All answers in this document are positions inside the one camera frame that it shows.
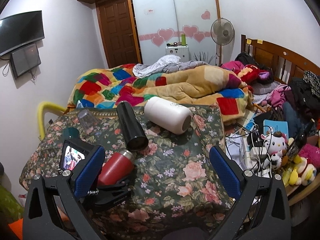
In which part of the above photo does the black bag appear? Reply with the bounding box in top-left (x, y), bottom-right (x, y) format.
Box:
top-left (235, 52), bottom-right (258, 67)

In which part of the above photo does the sliding door wardrobe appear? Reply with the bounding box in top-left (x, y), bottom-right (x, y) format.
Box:
top-left (78, 0), bottom-right (220, 64)

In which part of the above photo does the white small cabinet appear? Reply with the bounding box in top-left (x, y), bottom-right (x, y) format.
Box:
top-left (165, 45), bottom-right (190, 62)

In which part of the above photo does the blue box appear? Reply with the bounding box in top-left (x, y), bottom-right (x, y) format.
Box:
top-left (263, 120), bottom-right (289, 137)

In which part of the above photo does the red metal bottle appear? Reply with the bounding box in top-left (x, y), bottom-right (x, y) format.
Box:
top-left (98, 150), bottom-right (136, 186)

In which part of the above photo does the dark green mug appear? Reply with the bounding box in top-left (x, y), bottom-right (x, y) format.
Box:
top-left (62, 127), bottom-right (80, 139)

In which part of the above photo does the camera screen on gripper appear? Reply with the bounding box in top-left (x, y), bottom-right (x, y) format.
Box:
top-left (59, 140), bottom-right (87, 171)

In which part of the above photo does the white power strip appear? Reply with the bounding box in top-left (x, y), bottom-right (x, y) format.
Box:
top-left (243, 146), bottom-right (271, 176)

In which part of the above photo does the yellow foam tube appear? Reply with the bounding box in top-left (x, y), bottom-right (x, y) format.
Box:
top-left (37, 101), bottom-right (67, 141)

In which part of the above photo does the colourful patchwork quilt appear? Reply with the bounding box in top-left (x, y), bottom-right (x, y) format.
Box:
top-left (67, 64), bottom-right (253, 124)

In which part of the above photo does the black cylindrical bottle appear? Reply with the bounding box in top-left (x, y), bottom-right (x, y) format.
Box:
top-left (117, 101), bottom-right (149, 152)

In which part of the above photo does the small wall monitor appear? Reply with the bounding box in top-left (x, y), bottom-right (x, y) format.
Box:
top-left (10, 43), bottom-right (41, 79)

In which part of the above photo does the yellow plush toy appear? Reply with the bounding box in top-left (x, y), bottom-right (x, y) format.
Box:
top-left (289, 155), bottom-right (317, 186)

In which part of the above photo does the clear glass cup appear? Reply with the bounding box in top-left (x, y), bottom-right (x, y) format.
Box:
top-left (78, 109), bottom-right (98, 131)

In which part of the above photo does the brown wooden door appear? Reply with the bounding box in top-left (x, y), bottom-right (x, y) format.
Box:
top-left (97, 0), bottom-right (138, 68)

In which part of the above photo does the red plush toy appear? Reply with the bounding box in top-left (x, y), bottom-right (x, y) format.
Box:
top-left (237, 64), bottom-right (272, 85)

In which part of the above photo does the wooden headboard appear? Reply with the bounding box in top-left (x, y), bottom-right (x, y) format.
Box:
top-left (241, 35), bottom-right (319, 84)

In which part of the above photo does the green bottle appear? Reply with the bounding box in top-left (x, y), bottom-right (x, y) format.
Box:
top-left (181, 33), bottom-right (187, 46)

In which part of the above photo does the standing electric fan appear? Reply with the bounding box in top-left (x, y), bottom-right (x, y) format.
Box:
top-left (210, 18), bottom-right (235, 64)

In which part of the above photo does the pink clothing pile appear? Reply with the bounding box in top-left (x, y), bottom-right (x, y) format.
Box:
top-left (253, 85), bottom-right (291, 108)

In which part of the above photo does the floral bed sheet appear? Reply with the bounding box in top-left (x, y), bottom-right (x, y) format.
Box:
top-left (19, 105), bottom-right (233, 239)

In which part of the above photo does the hello kitty plush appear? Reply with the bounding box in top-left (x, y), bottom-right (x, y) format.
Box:
top-left (261, 131), bottom-right (287, 170)

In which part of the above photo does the grey white blanket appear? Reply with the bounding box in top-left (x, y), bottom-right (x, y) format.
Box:
top-left (132, 55), bottom-right (208, 78)

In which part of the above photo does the wall mounted black television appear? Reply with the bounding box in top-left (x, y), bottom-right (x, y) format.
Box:
top-left (0, 10), bottom-right (45, 56)

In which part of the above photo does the white cylindrical cup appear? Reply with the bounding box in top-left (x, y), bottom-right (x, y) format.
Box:
top-left (144, 96), bottom-right (193, 135)

